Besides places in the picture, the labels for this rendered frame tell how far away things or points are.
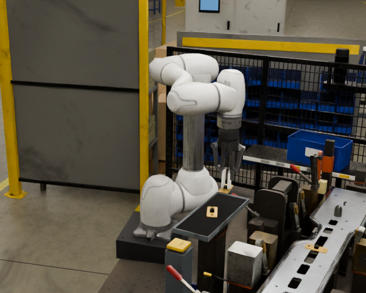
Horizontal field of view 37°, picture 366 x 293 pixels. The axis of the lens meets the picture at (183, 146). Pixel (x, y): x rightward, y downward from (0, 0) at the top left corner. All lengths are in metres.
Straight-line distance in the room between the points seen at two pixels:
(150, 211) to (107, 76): 2.15
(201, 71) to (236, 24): 6.62
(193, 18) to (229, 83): 7.27
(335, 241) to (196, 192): 0.72
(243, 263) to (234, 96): 0.57
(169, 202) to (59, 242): 1.90
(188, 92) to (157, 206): 0.84
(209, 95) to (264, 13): 7.17
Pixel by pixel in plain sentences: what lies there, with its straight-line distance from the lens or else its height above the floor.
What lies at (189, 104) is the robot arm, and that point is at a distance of 1.85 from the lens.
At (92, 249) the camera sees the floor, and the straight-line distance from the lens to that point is 4.20.
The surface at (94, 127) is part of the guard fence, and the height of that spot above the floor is 0.70.
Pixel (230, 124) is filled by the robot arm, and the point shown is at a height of 1.49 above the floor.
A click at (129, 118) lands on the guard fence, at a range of 4.55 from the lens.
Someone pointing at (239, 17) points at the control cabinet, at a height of 1.24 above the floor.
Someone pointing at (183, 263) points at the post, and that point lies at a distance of 1.80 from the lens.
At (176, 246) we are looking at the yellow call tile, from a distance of 1.80.
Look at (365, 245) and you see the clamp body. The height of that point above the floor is 1.05.
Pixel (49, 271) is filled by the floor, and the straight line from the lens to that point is 3.97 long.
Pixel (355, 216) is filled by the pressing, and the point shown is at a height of 1.00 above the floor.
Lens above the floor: 2.03
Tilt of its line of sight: 18 degrees down
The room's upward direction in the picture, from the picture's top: 1 degrees clockwise
